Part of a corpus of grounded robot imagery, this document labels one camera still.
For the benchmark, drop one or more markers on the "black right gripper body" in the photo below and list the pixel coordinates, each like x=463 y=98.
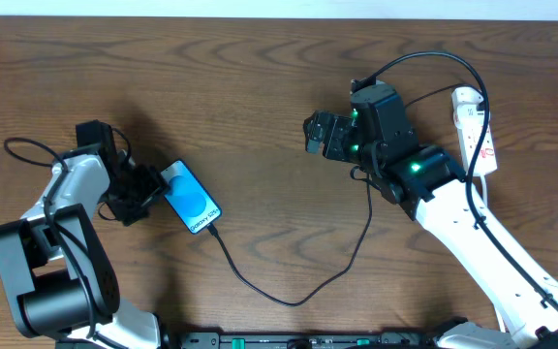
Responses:
x=333 y=137

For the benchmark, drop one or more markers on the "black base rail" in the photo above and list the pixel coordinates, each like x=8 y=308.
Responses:
x=301 y=341

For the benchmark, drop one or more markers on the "blue Galaxy smartphone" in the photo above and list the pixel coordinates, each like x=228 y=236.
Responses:
x=189 y=199

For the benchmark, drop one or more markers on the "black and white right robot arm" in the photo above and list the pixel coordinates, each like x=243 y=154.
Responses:
x=433 y=189

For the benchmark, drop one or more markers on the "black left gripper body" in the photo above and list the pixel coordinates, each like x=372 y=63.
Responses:
x=139 y=189

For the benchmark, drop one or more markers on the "white USB charger plug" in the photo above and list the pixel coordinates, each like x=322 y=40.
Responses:
x=467 y=108

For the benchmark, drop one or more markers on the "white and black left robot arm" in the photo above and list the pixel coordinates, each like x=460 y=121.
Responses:
x=57 y=277

